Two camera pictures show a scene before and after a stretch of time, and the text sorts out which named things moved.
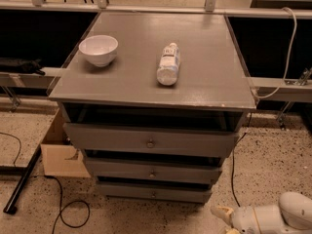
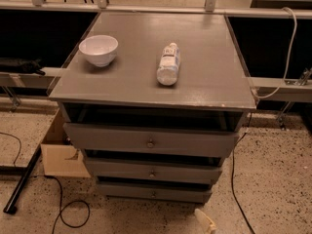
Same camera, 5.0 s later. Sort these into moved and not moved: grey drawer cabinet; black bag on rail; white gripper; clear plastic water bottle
Moved: white gripper
Not moved: clear plastic water bottle; grey drawer cabinet; black bag on rail
